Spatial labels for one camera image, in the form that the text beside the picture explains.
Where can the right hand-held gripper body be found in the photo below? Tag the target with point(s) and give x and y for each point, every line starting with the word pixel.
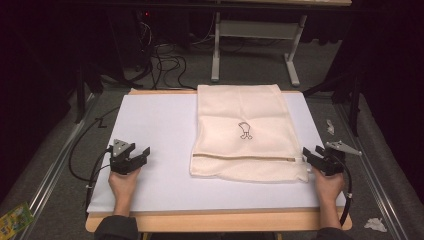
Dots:
pixel 335 163

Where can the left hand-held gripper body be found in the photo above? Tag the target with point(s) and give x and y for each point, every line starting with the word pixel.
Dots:
pixel 119 163

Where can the cream mesh laundry bag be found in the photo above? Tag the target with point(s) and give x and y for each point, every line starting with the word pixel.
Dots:
pixel 243 150

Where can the person's left hand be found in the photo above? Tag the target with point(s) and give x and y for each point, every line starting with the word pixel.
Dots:
pixel 123 186

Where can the person's right hand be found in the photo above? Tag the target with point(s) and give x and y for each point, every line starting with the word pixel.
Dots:
pixel 330 188

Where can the small white paper scrap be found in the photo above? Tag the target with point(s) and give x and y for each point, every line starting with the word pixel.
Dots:
pixel 330 126

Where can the white board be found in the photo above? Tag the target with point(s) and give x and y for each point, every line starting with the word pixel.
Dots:
pixel 160 133

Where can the black metal stand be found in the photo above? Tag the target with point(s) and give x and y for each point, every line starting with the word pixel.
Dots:
pixel 346 96
pixel 85 90

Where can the crumpled white tissue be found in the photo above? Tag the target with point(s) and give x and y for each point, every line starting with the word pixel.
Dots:
pixel 375 224

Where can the wooden table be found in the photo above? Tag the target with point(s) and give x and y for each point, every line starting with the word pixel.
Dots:
pixel 216 221

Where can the green printed packet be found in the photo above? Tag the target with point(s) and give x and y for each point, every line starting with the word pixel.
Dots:
pixel 13 220

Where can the metal floor rail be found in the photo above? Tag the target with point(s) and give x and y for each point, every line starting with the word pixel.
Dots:
pixel 370 173
pixel 56 160

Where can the white metal desk frame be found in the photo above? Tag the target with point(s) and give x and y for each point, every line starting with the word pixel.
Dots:
pixel 255 30

